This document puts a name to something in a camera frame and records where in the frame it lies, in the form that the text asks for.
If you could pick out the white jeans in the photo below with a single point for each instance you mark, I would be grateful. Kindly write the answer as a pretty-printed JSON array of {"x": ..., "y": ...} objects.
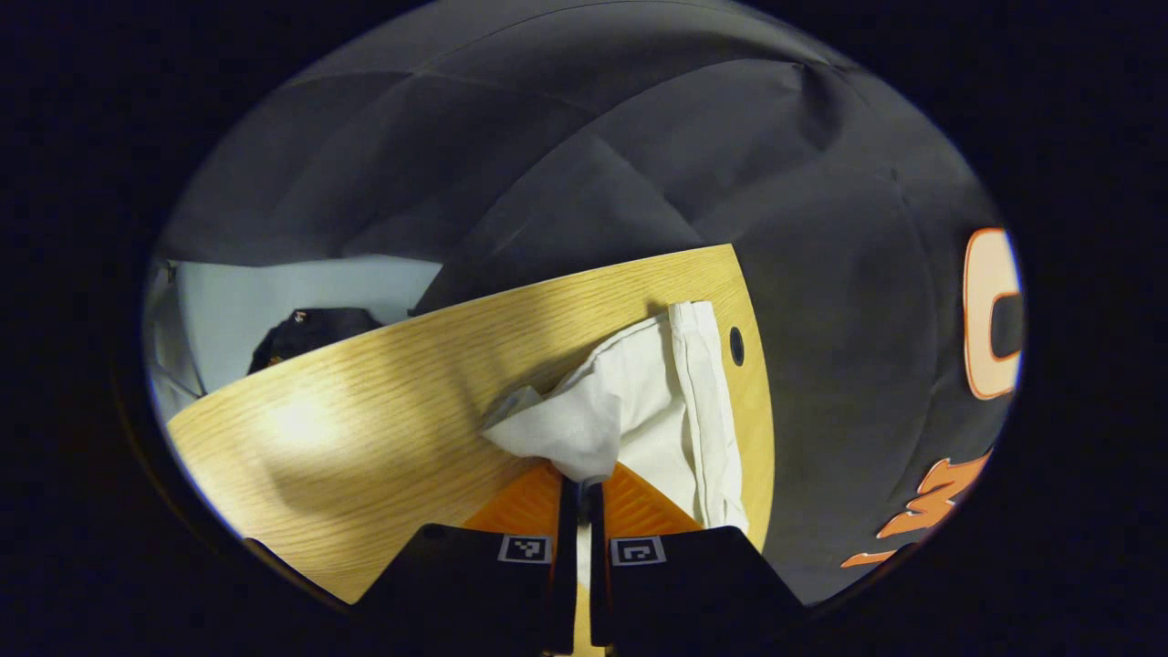
[{"x": 639, "y": 392}]

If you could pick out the black backdrop cloth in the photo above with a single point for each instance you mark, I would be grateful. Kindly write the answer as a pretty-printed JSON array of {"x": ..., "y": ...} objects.
[{"x": 593, "y": 137}]

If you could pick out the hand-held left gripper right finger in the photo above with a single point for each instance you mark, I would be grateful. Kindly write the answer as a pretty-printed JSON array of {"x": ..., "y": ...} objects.
[{"x": 595, "y": 575}]

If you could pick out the black bag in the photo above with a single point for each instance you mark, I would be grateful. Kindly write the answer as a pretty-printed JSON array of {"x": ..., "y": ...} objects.
[{"x": 310, "y": 333}]

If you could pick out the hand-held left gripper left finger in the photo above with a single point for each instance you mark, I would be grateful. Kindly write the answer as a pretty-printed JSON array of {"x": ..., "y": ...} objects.
[{"x": 568, "y": 566}]

